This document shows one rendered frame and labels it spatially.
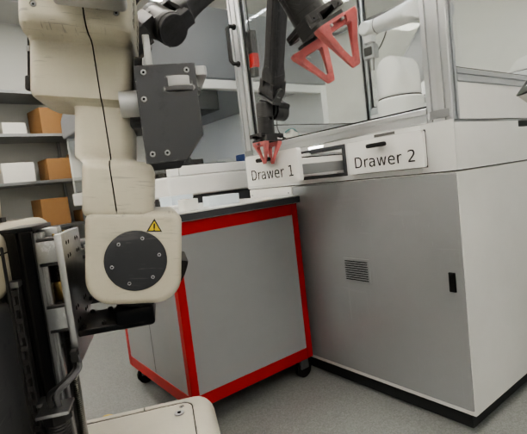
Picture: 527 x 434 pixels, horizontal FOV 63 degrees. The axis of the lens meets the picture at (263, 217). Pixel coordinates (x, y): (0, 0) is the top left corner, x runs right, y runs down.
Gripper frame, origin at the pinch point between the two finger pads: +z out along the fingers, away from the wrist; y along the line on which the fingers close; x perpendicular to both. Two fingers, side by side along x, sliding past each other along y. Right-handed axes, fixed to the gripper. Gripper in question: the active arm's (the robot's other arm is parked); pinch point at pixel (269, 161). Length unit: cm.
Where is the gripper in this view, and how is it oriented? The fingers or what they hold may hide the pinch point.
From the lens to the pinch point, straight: 147.7
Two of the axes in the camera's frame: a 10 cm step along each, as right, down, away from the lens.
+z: 0.8, 10.0, 0.4
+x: -6.2, 0.2, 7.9
